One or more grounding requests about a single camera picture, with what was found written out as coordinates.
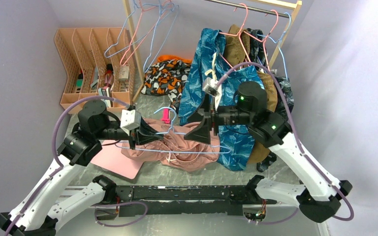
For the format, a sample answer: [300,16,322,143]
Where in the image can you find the peach plastic file organizer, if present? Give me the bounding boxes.
[54,28,137,109]

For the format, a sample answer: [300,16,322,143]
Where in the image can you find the pink hanger with blue shorts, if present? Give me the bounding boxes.
[219,3,251,66]

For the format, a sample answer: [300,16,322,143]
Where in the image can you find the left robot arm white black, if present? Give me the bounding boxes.
[0,95,163,236]

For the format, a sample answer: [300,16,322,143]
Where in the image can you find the wooden clothes rack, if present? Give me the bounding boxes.
[123,0,302,83]

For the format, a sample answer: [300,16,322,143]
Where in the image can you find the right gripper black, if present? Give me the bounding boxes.
[184,92,253,144]

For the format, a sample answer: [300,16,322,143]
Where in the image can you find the pink flat board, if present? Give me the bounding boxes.
[91,140,143,179]

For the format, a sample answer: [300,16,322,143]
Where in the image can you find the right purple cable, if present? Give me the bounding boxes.
[216,62,355,222]

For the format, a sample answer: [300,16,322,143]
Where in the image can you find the pink hanger on left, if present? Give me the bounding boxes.
[120,0,178,69]

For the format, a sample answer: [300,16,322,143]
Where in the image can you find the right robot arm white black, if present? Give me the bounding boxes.
[184,81,352,223]

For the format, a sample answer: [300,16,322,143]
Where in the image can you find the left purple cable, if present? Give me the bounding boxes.
[3,95,131,236]

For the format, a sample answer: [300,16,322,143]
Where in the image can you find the pink shorts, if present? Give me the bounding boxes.
[116,122,228,172]

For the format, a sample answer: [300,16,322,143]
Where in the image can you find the blue shark print shorts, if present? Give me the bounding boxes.
[178,28,264,171]

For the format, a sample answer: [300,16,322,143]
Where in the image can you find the pink hanger with brown shorts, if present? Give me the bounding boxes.
[241,9,279,71]

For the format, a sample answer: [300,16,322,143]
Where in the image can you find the brown shorts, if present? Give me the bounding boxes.
[223,24,278,165]

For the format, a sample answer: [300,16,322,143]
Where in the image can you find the dark grey patterned shorts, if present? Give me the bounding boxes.
[244,28,295,173]

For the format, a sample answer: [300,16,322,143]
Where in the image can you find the blue hanger with grey shorts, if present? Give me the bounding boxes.
[256,12,292,81]

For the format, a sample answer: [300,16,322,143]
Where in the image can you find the light blue wire hanger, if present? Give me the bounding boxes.
[117,107,230,155]

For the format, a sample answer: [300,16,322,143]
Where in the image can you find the purple cable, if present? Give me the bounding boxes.
[3,95,131,236]
[216,62,355,222]

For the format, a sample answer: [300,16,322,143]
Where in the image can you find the orange camouflage shorts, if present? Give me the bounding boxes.
[141,55,192,111]

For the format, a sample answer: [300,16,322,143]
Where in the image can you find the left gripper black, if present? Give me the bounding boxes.
[95,114,164,149]

